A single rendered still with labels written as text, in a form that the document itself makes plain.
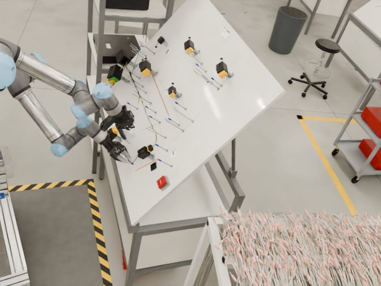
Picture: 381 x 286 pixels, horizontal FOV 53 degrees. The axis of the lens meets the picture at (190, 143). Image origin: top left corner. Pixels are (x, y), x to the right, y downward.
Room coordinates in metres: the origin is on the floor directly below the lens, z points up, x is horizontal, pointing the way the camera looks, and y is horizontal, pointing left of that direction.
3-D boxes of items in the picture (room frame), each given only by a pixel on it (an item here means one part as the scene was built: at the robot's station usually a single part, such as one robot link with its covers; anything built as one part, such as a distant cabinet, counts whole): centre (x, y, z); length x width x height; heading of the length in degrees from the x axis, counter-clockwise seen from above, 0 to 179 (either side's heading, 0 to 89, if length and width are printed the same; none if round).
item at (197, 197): (1.90, 0.16, 0.60); 1.17 x 0.58 x 0.40; 27
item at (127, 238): (1.51, 0.30, 0.60); 0.55 x 0.03 x 0.39; 27
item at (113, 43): (2.59, 0.71, 1.09); 0.35 x 0.33 x 0.07; 27
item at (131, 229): (1.75, 0.44, 0.83); 1.18 x 0.06 x 0.06; 27
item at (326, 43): (4.87, -1.38, 0.34); 0.58 x 0.55 x 0.69; 178
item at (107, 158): (2.00, 0.55, 0.60); 0.55 x 0.02 x 0.39; 27
